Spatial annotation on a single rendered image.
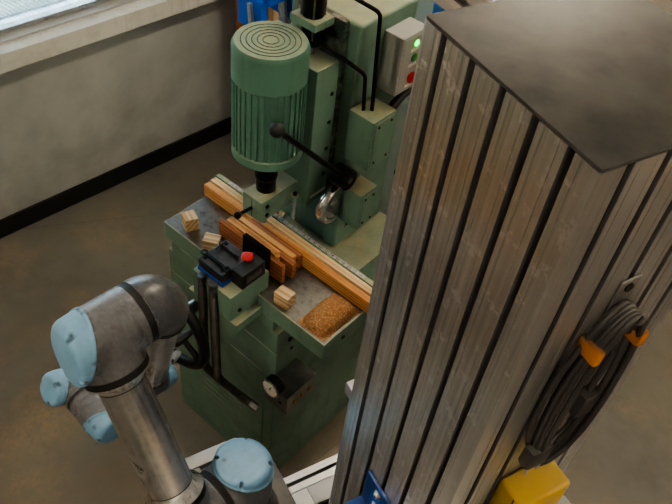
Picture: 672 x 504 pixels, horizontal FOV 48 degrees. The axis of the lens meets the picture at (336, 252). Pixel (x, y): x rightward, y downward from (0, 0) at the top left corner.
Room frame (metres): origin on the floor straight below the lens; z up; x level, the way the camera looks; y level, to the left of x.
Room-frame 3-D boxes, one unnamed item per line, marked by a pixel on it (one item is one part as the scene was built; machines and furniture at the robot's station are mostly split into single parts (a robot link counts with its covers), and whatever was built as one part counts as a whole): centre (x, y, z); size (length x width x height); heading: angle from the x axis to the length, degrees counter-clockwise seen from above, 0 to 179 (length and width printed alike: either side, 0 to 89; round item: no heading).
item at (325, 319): (1.20, -0.01, 0.92); 0.14 x 0.09 x 0.04; 144
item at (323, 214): (1.49, 0.03, 1.02); 0.12 x 0.03 x 0.12; 144
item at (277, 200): (1.48, 0.19, 1.03); 0.14 x 0.07 x 0.09; 144
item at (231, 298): (1.26, 0.26, 0.91); 0.15 x 0.14 x 0.09; 54
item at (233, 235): (1.36, 0.22, 0.93); 0.24 x 0.01 x 0.06; 54
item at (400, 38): (1.64, -0.10, 1.40); 0.10 x 0.06 x 0.16; 144
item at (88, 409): (0.81, 0.44, 0.97); 0.11 x 0.11 x 0.08; 51
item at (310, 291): (1.33, 0.21, 0.87); 0.61 x 0.30 x 0.06; 54
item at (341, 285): (1.40, 0.12, 0.92); 0.67 x 0.02 x 0.04; 54
